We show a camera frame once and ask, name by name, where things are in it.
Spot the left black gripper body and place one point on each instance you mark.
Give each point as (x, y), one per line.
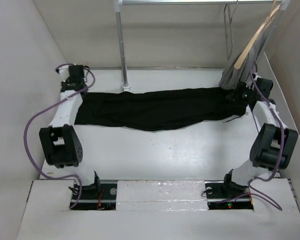
(65, 82)

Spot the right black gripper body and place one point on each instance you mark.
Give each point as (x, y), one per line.
(242, 93)

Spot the black trousers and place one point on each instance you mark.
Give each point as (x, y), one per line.
(158, 110)

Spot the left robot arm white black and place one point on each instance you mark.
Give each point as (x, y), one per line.
(60, 144)

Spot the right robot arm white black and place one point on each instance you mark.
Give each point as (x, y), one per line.
(273, 147)

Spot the wooden hanger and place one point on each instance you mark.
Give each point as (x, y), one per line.
(269, 19)

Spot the grey hanging garment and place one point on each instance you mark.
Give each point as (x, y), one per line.
(239, 69)

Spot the silver clothes rack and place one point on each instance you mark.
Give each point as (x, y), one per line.
(117, 5)

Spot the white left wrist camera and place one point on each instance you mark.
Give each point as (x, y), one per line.
(63, 71)

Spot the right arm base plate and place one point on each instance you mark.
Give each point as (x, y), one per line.
(222, 196)

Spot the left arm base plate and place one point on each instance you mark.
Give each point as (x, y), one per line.
(92, 199)

